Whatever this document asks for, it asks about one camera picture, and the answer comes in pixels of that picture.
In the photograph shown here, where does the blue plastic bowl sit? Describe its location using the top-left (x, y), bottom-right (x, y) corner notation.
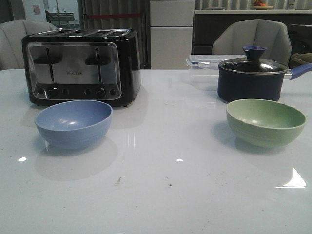
top-left (34, 100), bottom-right (113, 149)

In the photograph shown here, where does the black and chrome toaster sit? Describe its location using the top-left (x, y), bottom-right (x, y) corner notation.
top-left (22, 29), bottom-right (141, 106)

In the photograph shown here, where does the glass pot lid blue knob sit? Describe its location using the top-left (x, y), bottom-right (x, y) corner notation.
top-left (218, 45), bottom-right (288, 74)

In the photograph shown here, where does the grey chair on right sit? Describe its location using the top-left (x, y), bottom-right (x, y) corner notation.
top-left (212, 19), bottom-right (292, 65)

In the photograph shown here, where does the green plastic bowl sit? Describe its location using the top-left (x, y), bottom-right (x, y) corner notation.
top-left (226, 99), bottom-right (307, 148)

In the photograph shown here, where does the white cabinet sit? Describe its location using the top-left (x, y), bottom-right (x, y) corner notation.
top-left (150, 0), bottom-right (195, 69)

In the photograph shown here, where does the clear plastic food container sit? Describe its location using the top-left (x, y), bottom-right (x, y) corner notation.
top-left (186, 55), bottom-right (245, 91)

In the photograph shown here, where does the dark kitchen counter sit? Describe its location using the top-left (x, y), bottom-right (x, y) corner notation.
top-left (192, 9), bottom-right (312, 55)

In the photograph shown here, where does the olive green cloth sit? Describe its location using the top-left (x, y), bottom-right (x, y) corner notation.
top-left (290, 53), bottom-right (312, 68)

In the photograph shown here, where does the grey chair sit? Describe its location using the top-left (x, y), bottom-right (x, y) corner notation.
top-left (0, 19), bottom-right (56, 70)
top-left (212, 19), bottom-right (292, 65)

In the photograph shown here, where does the dark blue saucepan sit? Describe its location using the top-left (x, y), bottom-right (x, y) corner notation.
top-left (217, 63), bottom-right (312, 102)

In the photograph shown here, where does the fruit plate on counter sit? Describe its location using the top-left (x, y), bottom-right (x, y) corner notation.
top-left (251, 0), bottom-right (273, 10)

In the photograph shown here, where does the grey chair on left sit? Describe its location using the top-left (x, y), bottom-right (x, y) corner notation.
top-left (0, 19), bottom-right (56, 70)

